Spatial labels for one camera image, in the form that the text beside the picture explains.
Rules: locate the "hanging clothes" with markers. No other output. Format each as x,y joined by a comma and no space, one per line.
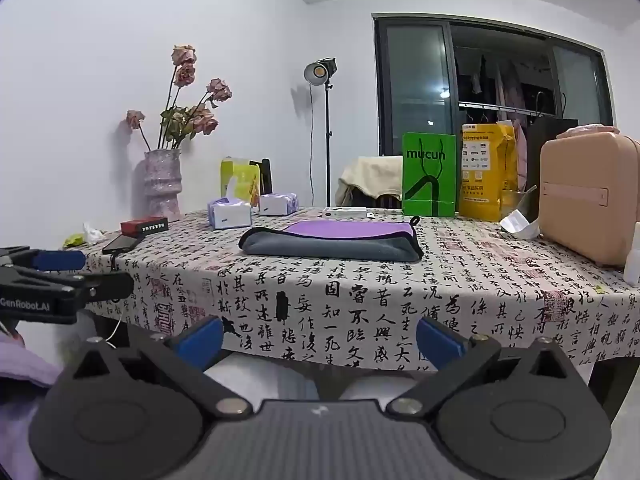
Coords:
505,85

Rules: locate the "white paper receipt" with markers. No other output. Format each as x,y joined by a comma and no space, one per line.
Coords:
517,222

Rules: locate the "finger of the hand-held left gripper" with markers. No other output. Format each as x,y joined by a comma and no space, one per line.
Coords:
112,286
60,260

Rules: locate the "green wrapper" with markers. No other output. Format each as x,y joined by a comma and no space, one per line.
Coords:
74,241

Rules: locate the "yellow tissue box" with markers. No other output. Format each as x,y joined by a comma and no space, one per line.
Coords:
240,175

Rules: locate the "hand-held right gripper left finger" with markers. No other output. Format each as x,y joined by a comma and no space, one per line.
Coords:
200,341

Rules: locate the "white bottle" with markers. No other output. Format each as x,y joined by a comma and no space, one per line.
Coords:
632,260

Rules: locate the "dried pink roses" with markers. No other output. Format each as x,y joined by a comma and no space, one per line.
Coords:
184,74

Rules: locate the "red flat box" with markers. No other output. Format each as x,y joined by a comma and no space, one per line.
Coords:
145,225

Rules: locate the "white flat box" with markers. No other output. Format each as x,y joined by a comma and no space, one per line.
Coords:
344,212

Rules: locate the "purple tissue pack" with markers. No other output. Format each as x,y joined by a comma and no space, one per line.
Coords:
230,216
277,204

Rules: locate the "calligraphy printed tablecloth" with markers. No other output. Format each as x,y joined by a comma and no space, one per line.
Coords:
400,300

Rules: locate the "purple and grey towel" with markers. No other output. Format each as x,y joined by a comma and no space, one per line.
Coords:
325,247

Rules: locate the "pink cloth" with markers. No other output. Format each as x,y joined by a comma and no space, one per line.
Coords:
585,131

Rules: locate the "purple clothing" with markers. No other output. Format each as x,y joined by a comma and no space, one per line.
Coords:
22,380

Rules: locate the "pink suitcase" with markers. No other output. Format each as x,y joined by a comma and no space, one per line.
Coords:
585,195

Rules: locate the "green paper bag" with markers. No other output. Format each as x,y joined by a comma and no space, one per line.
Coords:
429,175

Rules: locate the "black smartphone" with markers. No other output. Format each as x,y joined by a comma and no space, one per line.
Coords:
121,243

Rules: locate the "chair with cream cloth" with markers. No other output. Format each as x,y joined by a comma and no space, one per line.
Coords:
370,175

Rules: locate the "crumpled white tissue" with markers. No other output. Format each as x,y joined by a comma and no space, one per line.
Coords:
94,234

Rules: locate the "dark framed window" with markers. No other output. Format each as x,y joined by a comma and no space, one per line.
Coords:
415,85

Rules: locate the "yellow packaging bag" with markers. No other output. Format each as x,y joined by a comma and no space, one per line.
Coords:
480,170

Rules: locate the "black paper bag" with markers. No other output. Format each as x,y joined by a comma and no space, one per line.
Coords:
542,140

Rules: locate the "studio lamp on stand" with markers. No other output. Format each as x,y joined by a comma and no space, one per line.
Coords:
320,71

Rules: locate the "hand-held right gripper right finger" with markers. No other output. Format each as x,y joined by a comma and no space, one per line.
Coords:
440,342

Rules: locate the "speckled pink ceramic vase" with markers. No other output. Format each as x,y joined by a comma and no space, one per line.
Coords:
162,185

